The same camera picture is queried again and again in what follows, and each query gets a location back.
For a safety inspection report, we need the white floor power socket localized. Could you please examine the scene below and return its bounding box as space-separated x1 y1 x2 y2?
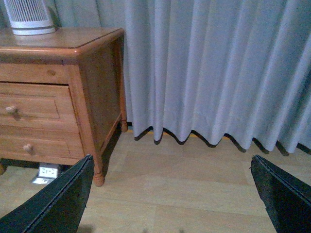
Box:
32 163 60 184

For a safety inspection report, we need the grey curtain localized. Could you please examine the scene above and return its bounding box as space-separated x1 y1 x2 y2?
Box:
50 0 311 153

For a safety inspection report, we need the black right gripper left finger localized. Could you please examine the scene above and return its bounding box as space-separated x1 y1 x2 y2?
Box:
0 155 94 233

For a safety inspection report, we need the drawer wooden knob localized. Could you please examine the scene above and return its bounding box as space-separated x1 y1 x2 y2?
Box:
23 144 34 154
5 105 18 115

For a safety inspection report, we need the wooden nightstand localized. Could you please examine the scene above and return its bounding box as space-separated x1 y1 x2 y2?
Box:
0 27 128 187

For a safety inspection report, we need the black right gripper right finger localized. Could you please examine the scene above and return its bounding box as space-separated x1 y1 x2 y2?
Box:
250 155 311 233

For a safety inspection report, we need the white air purifier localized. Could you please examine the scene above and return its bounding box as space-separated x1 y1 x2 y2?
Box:
4 0 56 36

